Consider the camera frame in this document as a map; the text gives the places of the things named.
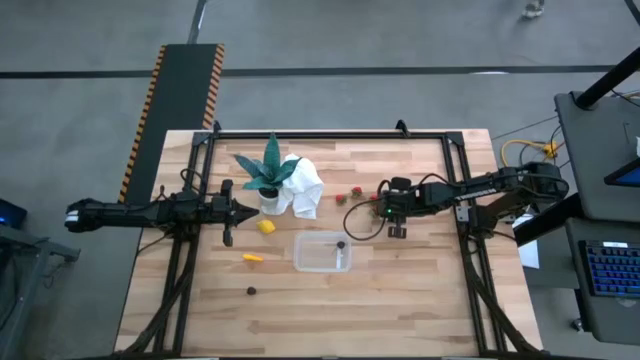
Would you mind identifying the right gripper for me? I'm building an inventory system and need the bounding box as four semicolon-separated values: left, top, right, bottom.
377;177;424;239

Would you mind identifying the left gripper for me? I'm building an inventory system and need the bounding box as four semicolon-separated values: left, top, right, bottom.
209;179;261;248

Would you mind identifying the clear plastic tupperware container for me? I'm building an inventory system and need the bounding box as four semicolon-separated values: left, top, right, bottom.
293;230;353;274

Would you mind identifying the white plant pot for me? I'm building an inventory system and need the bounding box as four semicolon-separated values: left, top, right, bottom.
257;187;281;216

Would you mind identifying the green snake plant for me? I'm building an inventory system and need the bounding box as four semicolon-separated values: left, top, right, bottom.
233;133;304;192

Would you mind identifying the white crumpled cloth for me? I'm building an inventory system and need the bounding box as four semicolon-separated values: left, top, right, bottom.
273;153;325;220

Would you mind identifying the black ramp with hazard stripes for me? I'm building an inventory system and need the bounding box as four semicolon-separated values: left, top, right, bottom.
117;43;225;210

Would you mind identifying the white paper sheet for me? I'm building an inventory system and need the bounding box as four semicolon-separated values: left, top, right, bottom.
517;214;541;270

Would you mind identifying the grey metal cart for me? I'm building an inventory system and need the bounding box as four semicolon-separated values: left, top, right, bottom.
0;224;81;360

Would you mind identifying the grey desk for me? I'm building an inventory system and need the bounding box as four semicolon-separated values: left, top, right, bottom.
553;90;640;224

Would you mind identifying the dark device with blue light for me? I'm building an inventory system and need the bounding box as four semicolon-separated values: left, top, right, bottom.
0;198;29;230

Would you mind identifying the rainbow backlit keyboard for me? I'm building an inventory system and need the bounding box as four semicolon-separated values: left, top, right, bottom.
577;239;640;301

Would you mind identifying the tablet with blue screen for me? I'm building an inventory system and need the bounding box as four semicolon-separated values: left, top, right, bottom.
603;157;640;189

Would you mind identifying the person's foot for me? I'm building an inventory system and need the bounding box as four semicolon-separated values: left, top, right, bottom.
520;0;546;20

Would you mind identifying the grey laptop stand table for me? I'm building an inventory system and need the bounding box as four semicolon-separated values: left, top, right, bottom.
564;219;640;346

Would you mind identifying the black pole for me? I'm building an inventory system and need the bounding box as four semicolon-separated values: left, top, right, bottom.
573;47;640;110

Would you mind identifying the black aluminium table frame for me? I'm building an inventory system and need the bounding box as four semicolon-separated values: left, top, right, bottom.
117;119;544;359

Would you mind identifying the yellow cable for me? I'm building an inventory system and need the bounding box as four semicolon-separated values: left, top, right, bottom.
500;138;560;169

